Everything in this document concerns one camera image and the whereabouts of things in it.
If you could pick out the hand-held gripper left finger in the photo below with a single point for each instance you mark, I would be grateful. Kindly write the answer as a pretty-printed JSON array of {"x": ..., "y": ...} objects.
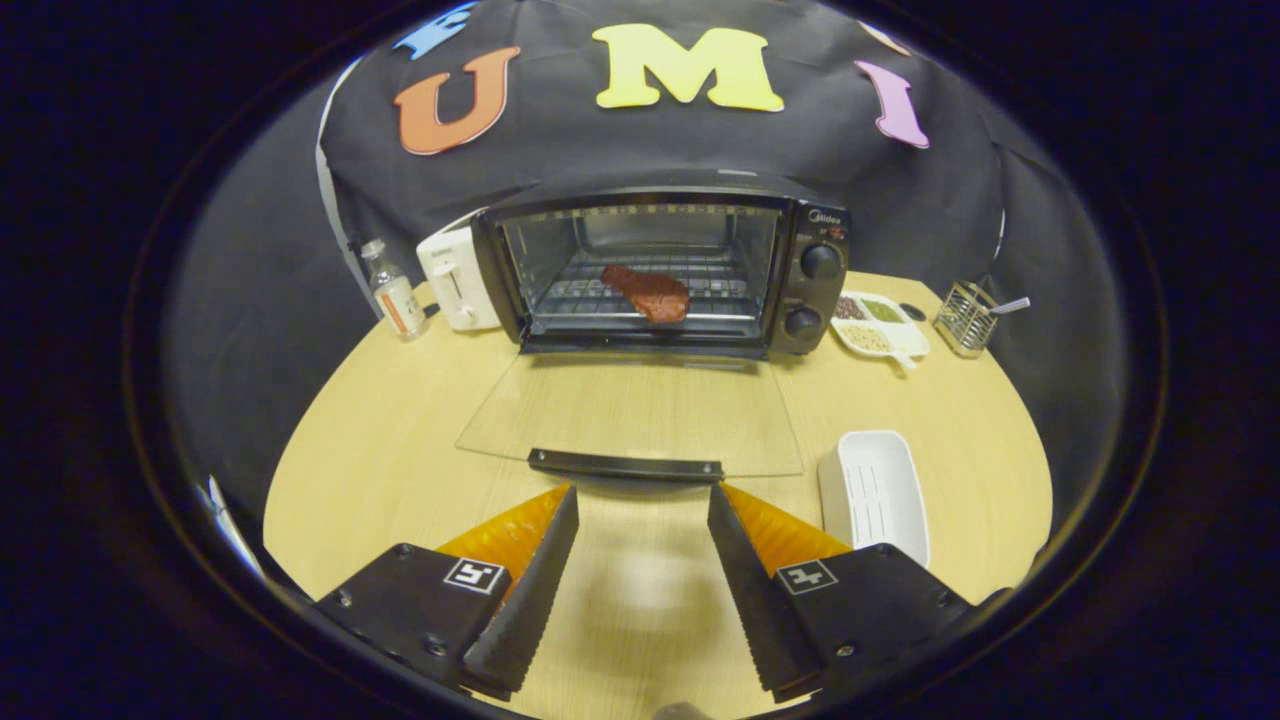
[{"x": 530, "y": 600}]

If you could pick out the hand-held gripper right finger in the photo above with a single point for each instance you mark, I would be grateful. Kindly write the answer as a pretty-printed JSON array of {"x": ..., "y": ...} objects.
[{"x": 765, "y": 600}]

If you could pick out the black toaster oven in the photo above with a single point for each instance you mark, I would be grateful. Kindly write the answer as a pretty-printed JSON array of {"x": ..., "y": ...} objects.
[{"x": 820, "y": 290}]

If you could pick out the red raw meat steak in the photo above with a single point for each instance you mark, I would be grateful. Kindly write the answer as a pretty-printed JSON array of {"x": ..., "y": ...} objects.
[{"x": 655, "y": 295}]

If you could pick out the white slot toaster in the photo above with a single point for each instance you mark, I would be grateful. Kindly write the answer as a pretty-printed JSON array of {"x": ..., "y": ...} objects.
[{"x": 450, "y": 275}]

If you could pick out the white rectangular tray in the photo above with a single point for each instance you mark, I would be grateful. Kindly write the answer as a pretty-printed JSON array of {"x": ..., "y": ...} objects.
[{"x": 875, "y": 495}]

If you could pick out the white divided spice dish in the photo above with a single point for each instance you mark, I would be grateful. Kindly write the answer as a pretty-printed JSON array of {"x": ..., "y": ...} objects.
[{"x": 900, "y": 340}]

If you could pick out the small black round disc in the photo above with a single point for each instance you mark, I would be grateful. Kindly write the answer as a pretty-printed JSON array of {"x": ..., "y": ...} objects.
[{"x": 913, "y": 312}]

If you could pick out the clear bottle orange label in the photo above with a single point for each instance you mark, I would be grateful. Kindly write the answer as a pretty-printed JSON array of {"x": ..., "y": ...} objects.
[{"x": 395, "y": 300}]

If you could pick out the silver spoon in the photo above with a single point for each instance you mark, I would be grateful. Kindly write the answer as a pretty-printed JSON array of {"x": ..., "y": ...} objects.
[{"x": 1010, "y": 305}]

